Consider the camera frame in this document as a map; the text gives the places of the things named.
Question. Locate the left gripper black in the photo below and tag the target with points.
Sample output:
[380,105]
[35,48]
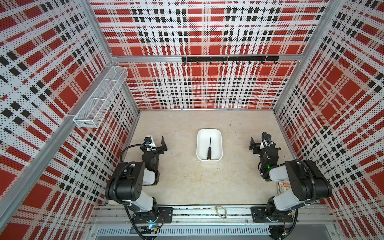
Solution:
[159,149]

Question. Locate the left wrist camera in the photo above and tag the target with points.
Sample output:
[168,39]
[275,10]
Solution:
[149,141]

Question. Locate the white plastic bin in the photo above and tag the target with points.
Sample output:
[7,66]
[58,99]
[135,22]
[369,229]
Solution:
[203,139]

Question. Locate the pack of coloured markers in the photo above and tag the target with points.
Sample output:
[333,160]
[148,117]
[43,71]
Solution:
[283,187]

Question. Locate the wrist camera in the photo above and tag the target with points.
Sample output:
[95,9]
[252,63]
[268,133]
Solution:
[266,139]
[149,141]

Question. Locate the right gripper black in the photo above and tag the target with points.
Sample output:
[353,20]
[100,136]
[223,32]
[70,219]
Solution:
[252,144]

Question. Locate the tan rubber band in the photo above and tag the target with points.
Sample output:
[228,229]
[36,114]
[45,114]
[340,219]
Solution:
[221,212]

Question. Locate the black hook rail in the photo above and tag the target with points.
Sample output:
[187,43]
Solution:
[261,59]

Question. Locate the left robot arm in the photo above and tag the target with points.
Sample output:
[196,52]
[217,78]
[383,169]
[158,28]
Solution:
[128,179]

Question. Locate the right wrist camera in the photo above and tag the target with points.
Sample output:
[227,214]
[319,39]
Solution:
[266,139]

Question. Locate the black yellow screwdriver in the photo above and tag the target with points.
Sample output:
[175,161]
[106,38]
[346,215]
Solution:
[209,153]

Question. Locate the white wire mesh shelf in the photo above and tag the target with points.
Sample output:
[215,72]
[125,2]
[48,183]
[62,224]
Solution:
[93,112]

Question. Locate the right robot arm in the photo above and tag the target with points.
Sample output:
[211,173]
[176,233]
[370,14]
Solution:
[307,183]

